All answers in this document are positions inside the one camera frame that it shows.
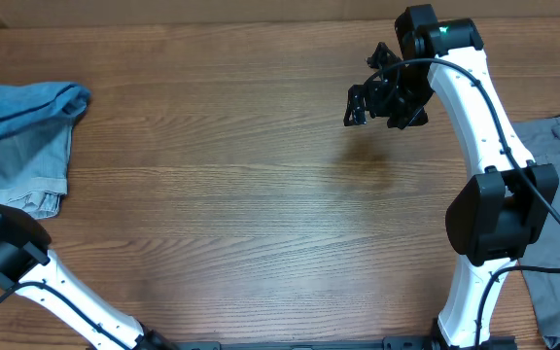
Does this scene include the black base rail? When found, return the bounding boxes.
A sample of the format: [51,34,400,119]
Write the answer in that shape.
[172,334,519,350]

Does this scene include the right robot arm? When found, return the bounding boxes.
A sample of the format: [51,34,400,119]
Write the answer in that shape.
[343,5,558,349]

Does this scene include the folded light blue jeans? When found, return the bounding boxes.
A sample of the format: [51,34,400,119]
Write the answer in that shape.
[0,122,73,220]

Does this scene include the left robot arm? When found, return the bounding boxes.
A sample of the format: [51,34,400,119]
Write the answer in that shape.
[0,204,176,350]

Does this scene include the blue denim jeans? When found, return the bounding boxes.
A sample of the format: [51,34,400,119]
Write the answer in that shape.
[0,82,91,140]

